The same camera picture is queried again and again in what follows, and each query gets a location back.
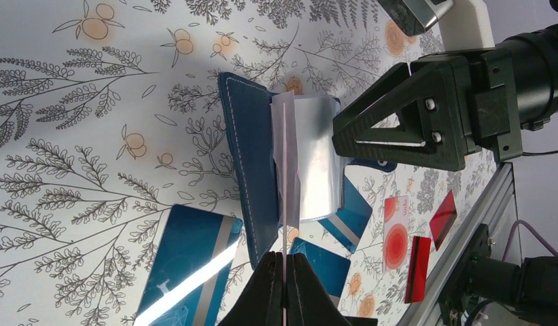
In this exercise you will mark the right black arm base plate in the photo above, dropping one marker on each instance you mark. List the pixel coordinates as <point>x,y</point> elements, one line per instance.
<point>453,298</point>

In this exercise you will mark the blue card centre right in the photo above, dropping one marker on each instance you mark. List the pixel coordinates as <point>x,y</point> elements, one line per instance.
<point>348,224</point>

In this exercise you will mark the blue card top centre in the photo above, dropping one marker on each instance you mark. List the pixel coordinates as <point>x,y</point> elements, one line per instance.
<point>188,277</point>

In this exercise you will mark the floral patterned table mat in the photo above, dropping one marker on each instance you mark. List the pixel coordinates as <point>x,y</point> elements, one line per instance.
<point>109,116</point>

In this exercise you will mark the red card far right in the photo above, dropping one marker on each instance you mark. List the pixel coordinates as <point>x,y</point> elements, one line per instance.
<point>443,220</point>

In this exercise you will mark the red card tilted right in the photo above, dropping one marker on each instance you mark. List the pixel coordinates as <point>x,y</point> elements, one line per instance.
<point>418,268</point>

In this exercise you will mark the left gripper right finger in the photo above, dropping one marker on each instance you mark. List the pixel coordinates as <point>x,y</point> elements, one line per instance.
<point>306,300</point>

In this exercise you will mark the white card red circle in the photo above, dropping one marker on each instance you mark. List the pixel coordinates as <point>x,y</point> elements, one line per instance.
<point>395,232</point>

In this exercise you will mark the blue card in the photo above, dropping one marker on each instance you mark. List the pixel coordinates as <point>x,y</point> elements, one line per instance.
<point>330,268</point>
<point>188,277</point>
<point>348,224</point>

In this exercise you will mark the dark blue card holder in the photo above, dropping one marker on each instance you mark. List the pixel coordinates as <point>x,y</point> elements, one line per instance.
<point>247,115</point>

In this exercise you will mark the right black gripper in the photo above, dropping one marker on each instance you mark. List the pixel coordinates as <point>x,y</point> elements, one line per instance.
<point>435,111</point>

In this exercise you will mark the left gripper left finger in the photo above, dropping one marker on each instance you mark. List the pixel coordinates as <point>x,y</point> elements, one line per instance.
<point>261,302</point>

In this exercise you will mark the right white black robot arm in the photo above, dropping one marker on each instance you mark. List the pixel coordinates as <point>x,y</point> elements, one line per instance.
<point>535,64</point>

